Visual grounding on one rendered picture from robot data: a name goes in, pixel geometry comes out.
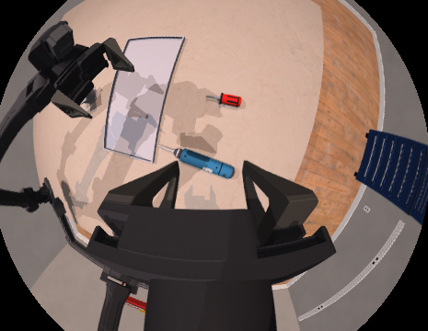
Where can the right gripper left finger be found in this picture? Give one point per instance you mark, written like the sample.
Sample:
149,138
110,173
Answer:
142,190

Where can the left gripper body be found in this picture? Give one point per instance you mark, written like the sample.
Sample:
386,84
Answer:
76,81

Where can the dark blue electric screwdriver barrel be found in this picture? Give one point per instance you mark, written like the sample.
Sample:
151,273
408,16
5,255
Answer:
203,162

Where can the red screwdriver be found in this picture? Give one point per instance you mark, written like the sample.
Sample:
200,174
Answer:
229,99

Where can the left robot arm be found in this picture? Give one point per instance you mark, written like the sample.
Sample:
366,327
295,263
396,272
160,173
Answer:
57,42

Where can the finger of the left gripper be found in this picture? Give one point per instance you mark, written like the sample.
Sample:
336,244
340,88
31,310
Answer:
113,50
68,106

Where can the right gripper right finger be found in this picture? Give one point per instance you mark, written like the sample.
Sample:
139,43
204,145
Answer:
290,204

